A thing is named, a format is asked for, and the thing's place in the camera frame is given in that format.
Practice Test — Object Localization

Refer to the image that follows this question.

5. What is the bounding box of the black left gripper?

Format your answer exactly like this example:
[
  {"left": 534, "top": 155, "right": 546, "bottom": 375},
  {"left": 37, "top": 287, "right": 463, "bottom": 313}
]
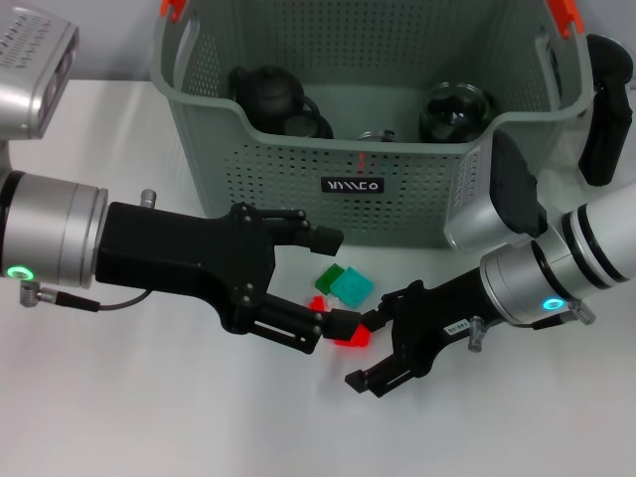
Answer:
[{"left": 93, "top": 201, "right": 363, "bottom": 356}]

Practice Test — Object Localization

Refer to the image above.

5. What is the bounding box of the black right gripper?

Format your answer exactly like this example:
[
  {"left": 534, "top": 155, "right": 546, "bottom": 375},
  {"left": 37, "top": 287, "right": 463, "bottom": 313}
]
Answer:
[{"left": 345, "top": 269, "right": 502, "bottom": 398}]

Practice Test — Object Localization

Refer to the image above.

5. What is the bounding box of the large red toy brick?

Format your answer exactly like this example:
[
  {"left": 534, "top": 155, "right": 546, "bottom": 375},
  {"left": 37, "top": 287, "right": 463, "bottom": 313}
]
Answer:
[{"left": 333, "top": 325, "right": 373, "bottom": 349}]

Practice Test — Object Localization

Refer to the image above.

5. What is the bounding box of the glass teacup with black handle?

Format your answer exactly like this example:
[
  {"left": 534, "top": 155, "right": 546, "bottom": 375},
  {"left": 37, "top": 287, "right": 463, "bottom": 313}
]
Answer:
[
  {"left": 283, "top": 109, "right": 335, "bottom": 140},
  {"left": 356, "top": 128, "right": 398, "bottom": 144},
  {"left": 418, "top": 82, "right": 497, "bottom": 145}
]

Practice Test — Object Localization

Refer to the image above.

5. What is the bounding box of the grey-green perforated storage bin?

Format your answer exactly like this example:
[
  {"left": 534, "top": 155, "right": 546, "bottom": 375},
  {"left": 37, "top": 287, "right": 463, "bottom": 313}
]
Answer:
[{"left": 148, "top": 0, "right": 595, "bottom": 247}]

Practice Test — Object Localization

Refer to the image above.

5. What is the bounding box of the small green toy brick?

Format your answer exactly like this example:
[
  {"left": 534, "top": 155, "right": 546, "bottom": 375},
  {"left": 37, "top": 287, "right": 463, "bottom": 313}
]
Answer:
[{"left": 314, "top": 262, "right": 345, "bottom": 294}]

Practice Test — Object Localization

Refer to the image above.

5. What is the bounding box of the teal toy brick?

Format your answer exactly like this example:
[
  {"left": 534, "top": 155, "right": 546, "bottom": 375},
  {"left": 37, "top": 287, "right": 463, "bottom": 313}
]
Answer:
[{"left": 330, "top": 266, "right": 375, "bottom": 307}]

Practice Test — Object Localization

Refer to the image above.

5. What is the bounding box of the black clay teapot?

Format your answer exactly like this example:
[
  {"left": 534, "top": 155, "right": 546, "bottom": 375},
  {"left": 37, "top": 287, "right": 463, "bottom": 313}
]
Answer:
[{"left": 229, "top": 65, "right": 307, "bottom": 134}]

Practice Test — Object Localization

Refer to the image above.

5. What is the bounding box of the black curved stand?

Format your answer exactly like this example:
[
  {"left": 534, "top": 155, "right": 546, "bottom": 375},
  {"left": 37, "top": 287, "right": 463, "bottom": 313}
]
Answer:
[{"left": 577, "top": 33, "right": 633, "bottom": 188}]

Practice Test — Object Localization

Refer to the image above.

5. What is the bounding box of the right gripper cable with plugs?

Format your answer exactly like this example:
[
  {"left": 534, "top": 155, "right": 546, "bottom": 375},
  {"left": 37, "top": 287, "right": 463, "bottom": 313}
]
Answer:
[{"left": 466, "top": 300, "right": 595, "bottom": 353}]

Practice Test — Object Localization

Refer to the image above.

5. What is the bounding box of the gripper cable with plugs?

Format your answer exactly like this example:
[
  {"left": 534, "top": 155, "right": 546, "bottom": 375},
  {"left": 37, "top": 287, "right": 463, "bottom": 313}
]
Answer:
[
  {"left": 466, "top": 300, "right": 595, "bottom": 353},
  {"left": 18, "top": 187, "right": 159, "bottom": 314}
]

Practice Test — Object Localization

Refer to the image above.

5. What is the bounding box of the left gripper cable with plugs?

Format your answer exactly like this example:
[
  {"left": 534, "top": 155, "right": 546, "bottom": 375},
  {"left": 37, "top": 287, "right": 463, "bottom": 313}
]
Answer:
[{"left": 18, "top": 187, "right": 159, "bottom": 314}]

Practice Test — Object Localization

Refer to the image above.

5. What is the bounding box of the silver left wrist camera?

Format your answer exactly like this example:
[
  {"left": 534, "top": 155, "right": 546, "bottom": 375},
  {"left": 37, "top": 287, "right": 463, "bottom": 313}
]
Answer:
[{"left": 0, "top": 4, "right": 80, "bottom": 141}]

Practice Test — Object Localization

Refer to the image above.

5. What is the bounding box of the orange bin handle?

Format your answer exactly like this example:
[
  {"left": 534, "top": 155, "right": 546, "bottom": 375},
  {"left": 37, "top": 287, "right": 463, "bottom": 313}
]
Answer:
[{"left": 159, "top": 0, "right": 585, "bottom": 40}]

